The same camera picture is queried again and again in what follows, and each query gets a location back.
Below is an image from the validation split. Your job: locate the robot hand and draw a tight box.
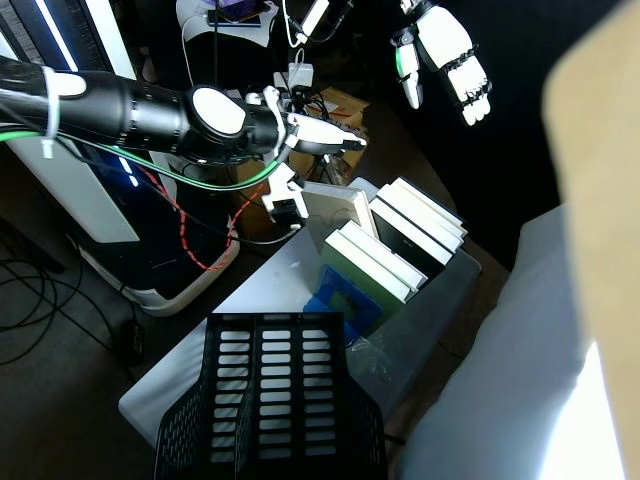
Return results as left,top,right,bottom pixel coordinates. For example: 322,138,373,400
283,110,370,155
391,4,495,128

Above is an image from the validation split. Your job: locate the tan beige book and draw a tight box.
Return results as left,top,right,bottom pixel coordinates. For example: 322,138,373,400
299,179,375,264

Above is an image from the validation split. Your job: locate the cardboard box red tape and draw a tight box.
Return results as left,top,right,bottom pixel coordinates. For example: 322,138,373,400
287,87,372,171

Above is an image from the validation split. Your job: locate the white power adapter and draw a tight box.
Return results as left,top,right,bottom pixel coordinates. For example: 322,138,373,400
288,48,315,89

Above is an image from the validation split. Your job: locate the white power strip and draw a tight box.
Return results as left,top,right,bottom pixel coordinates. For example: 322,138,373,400
272,69,321,121

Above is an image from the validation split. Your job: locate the black book white label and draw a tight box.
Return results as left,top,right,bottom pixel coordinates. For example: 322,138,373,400
338,219,430,294

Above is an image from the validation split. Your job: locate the cream spine book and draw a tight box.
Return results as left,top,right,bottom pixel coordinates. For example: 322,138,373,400
387,179,469,244

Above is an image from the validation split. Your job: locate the black book Let It Be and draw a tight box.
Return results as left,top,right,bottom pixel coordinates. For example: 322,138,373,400
368,195,456,287

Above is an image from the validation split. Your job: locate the light green book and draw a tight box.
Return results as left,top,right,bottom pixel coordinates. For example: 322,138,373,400
319,230,416,307

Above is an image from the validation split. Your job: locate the white book K spine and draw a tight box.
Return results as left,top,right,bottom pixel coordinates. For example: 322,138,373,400
377,185,465,254

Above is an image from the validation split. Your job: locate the white curved chair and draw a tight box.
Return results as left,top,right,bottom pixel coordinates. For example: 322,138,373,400
179,12,269,51

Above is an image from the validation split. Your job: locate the tan wooden panel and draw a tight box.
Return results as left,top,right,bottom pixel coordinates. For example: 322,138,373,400
542,0,640,480

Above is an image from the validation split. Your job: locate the clear plastic wrapper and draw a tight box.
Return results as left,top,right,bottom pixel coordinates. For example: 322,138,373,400
347,334,397,387

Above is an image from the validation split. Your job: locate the white cloth backdrop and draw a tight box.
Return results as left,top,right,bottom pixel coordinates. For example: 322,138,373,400
397,202,626,480

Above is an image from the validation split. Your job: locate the white cable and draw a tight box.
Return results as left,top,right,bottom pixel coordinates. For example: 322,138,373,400
281,0,307,49

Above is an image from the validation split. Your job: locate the red braided cable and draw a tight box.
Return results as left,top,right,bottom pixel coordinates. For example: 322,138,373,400
133,164,269,273

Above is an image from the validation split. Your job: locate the black floor cable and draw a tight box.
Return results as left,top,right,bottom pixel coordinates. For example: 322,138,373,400
0,249,146,369

